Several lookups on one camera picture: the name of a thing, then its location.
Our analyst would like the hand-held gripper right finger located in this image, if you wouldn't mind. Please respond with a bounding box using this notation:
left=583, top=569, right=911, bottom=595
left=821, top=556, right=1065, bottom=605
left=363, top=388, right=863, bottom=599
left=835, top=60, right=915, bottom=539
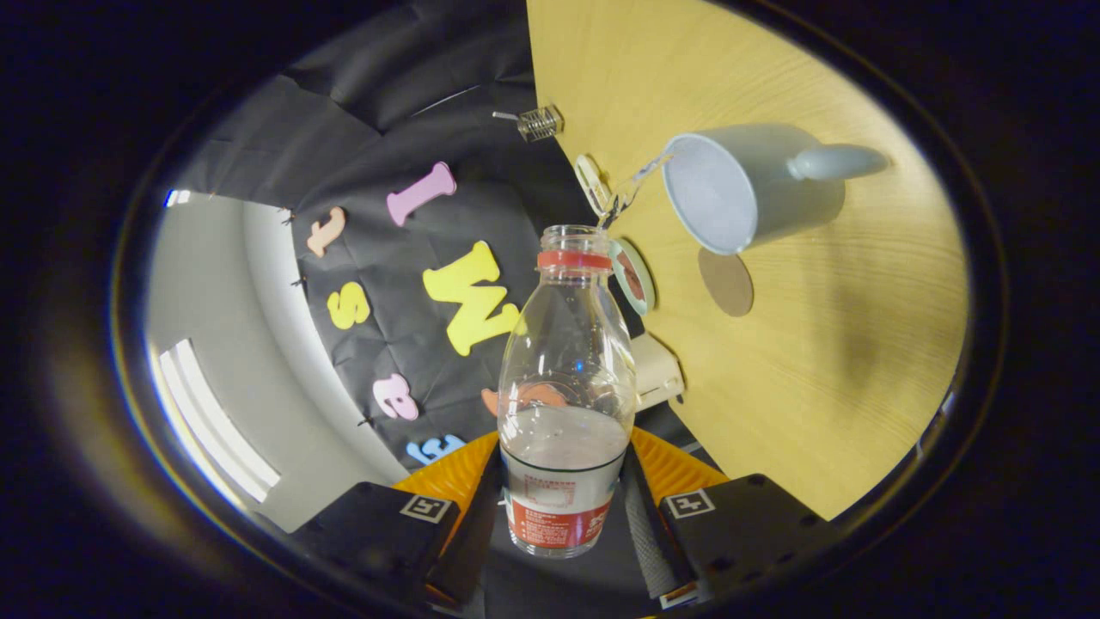
left=619, top=427, right=843, bottom=610

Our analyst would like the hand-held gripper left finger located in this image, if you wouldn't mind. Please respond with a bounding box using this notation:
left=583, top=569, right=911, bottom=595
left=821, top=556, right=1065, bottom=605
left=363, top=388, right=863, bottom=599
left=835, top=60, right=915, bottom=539
left=290, top=430, right=504, bottom=607

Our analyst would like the clear bottle with red label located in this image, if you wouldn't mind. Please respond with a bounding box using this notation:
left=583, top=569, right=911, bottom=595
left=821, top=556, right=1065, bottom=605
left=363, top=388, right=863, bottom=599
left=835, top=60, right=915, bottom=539
left=497, top=224, right=639, bottom=558

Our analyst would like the clear juice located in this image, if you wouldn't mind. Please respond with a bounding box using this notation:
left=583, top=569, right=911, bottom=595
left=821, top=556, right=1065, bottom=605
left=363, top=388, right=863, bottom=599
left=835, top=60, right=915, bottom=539
left=500, top=153, right=673, bottom=472

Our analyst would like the round brown coaster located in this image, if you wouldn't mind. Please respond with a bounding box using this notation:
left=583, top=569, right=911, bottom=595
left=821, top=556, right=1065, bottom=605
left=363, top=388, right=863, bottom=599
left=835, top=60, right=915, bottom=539
left=697, top=248, right=755, bottom=318

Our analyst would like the white cup with handle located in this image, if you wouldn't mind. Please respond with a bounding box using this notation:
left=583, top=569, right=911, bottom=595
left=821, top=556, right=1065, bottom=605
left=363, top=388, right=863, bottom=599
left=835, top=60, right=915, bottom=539
left=662, top=123, right=890, bottom=256

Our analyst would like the white toaster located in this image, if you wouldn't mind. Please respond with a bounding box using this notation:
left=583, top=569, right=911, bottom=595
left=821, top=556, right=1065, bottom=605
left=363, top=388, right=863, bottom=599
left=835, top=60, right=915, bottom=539
left=632, top=333, right=686, bottom=412

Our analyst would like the wooden table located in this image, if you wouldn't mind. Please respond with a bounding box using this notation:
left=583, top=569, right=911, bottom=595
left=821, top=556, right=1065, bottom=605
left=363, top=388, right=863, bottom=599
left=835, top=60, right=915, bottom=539
left=524, top=0, right=970, bottom=522

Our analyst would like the pale green plate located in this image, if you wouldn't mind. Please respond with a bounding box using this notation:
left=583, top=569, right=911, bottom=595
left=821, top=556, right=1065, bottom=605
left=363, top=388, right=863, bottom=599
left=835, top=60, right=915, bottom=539
left=608, top=238, right=657, bottom=316

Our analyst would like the white divided condiment dish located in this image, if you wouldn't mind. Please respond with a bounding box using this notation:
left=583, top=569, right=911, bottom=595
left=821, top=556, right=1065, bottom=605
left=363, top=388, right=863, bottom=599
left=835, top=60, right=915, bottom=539
left=574, top=154, right=613, bottom=216

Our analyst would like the black backdrop cloth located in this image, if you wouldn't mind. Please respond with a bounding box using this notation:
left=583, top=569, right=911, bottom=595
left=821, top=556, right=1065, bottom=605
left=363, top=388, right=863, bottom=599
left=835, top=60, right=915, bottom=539
left=176, top=0, right=723, bottom=603

